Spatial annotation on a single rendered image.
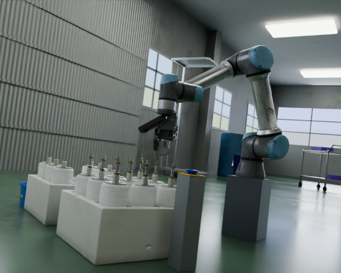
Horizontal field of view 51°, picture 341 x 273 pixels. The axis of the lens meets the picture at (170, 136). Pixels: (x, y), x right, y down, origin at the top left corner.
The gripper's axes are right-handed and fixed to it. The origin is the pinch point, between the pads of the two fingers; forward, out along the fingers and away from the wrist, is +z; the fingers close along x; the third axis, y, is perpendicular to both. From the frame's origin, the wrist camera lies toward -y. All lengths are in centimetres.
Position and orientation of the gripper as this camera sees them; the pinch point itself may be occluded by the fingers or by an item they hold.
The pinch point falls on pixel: (155, 158)
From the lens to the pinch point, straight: 148.0
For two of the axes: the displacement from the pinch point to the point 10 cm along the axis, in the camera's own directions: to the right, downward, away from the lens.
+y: 9.7, 1.0, -2.4
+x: 2.3, 0.7, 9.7
